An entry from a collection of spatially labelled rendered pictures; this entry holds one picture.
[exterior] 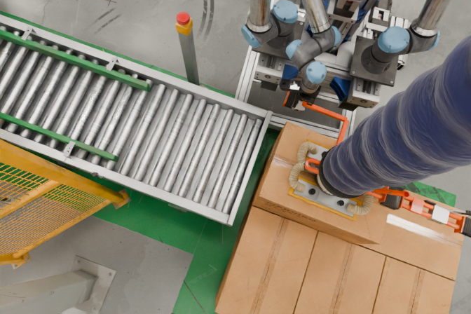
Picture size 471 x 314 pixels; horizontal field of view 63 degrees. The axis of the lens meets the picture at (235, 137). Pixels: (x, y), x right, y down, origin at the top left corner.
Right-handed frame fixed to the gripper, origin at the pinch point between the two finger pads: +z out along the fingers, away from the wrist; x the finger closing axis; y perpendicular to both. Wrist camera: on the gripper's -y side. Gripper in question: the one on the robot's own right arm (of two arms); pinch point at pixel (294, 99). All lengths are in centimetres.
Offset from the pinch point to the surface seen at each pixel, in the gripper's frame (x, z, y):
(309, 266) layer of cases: -67, 53, 42
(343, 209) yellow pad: -38, 11, 39
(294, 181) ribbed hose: -35.1, 4.6, 12.6
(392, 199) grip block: -28, -2, 55
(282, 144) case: -18.2, 13.2, 2.7
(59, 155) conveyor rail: -61, 48, -110
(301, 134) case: -10.0, 13.2, 9.7
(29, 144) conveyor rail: -62, 48, -129
